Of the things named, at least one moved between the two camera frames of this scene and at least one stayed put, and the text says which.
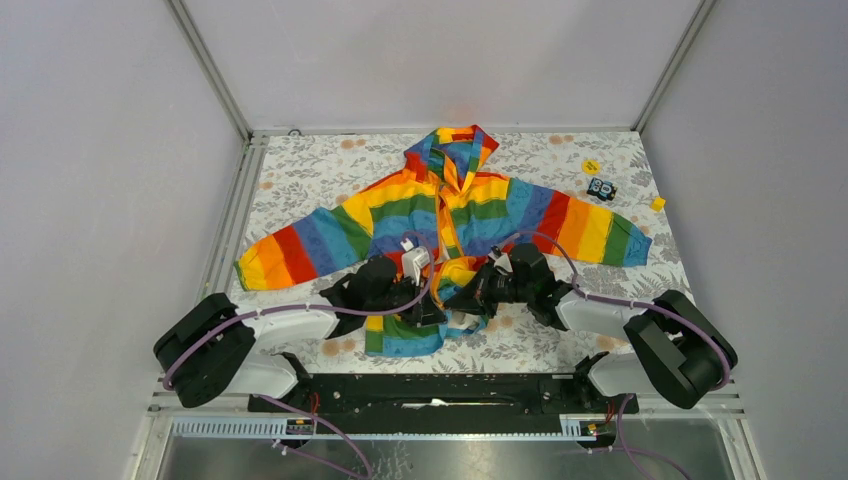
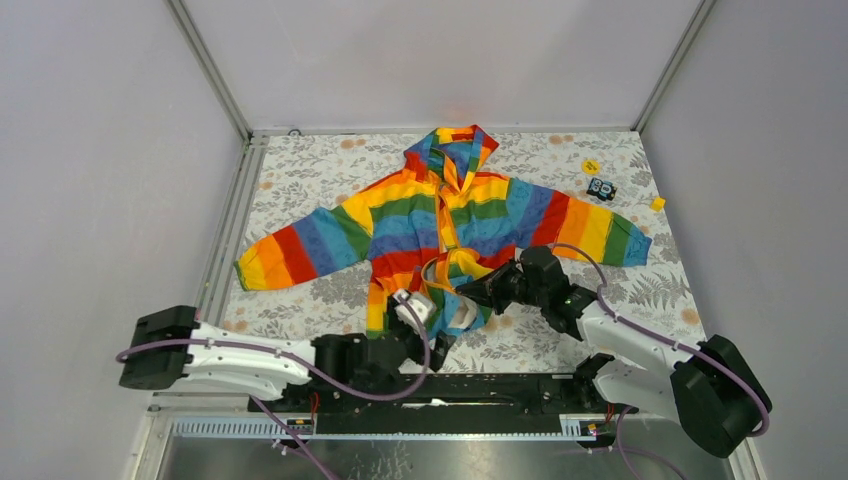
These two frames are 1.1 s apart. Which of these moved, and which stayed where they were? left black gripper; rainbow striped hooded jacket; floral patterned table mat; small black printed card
Moved: left black gripper
Stayed: floral patterned table mat; rainbow striped hooded jacket; small black printed card
